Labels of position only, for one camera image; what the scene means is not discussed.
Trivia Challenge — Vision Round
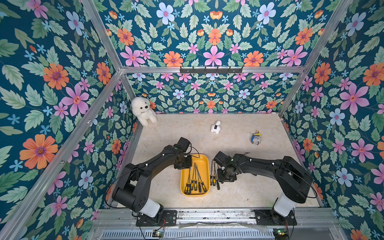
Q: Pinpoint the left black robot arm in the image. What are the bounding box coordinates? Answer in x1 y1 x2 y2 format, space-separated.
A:
112 141 192 219

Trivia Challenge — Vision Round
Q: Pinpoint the file tool eight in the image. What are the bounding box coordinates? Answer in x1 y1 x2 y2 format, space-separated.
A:
191 164 197 191

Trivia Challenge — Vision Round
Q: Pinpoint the file tool two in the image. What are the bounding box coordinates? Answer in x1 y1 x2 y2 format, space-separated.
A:
212 161 217 186

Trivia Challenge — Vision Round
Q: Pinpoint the yellow plastic storage tray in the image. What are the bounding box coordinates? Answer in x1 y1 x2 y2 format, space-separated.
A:
180 154 211 197

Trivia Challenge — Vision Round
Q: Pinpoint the small white toy figure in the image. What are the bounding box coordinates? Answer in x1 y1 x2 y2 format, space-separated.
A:
211 121 221 135

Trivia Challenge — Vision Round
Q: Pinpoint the white plush bear toy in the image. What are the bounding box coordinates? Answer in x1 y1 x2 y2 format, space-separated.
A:
131 97 158 127

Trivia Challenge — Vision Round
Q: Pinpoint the file tool one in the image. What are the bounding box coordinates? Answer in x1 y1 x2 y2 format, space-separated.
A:
210 160 214 186

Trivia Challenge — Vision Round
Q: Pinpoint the file tool nine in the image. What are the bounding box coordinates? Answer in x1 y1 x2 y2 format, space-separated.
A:
187 168 193 195

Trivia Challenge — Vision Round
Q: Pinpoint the file tool seven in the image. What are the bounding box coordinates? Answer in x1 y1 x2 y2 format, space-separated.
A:
197 170 207 193

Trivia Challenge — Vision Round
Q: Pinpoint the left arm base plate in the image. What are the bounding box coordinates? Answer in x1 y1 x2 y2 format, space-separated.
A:
136 210 178 227

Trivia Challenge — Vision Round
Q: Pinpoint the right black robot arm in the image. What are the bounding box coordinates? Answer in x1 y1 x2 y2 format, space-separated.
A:
214 152 313 218

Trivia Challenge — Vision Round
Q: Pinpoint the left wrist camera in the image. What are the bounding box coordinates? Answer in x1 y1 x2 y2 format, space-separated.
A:
176 137 191 153

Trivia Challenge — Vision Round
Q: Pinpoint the file tool five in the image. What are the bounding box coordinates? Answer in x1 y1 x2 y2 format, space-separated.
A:
195 164 198 191

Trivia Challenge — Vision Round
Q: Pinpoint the black wall hook rail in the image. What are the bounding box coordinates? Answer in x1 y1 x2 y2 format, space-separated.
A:
179 67 243 75

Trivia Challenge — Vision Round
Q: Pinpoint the file tool six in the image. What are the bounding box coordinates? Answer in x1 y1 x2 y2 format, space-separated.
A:
196 168 202 193

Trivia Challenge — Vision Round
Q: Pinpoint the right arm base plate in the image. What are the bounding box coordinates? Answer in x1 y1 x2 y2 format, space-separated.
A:
253 209 297 226

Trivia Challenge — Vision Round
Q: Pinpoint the blue yellow keychain toy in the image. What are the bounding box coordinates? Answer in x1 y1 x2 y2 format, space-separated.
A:
251 131 262 145

